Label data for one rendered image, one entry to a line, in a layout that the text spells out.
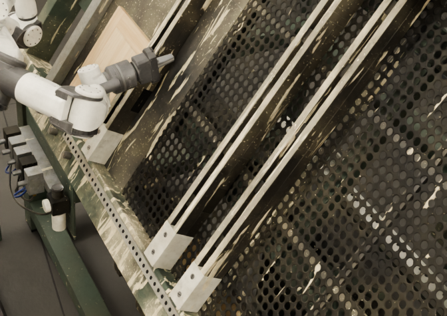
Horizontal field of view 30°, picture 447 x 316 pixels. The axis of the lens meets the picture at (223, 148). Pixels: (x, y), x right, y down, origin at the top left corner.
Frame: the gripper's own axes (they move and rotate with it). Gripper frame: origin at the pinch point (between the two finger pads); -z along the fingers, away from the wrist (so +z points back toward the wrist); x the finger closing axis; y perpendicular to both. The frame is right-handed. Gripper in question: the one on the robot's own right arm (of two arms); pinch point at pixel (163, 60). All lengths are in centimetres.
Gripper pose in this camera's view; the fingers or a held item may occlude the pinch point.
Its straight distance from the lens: 257.4
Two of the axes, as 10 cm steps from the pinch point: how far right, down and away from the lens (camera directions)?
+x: -0.9, -7.2, -6.9
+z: -8.8, 3.8, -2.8
